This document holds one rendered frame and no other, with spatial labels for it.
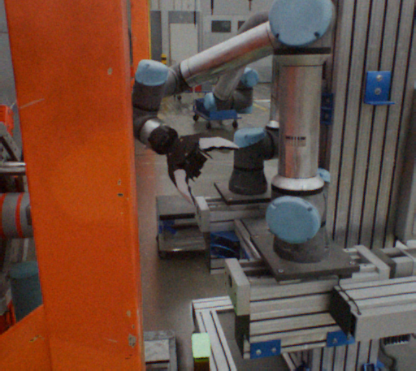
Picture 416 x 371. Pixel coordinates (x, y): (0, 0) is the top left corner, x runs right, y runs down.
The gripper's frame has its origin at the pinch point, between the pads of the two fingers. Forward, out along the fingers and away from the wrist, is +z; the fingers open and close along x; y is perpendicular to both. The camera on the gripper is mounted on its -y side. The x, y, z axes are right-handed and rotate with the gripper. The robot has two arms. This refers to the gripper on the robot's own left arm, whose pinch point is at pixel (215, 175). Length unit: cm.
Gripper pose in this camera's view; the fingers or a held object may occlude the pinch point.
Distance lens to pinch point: 84.8
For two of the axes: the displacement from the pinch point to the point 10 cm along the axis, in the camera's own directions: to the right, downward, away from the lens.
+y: 4.3, 4.2, 8.0
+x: -6.1, 7.9, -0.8
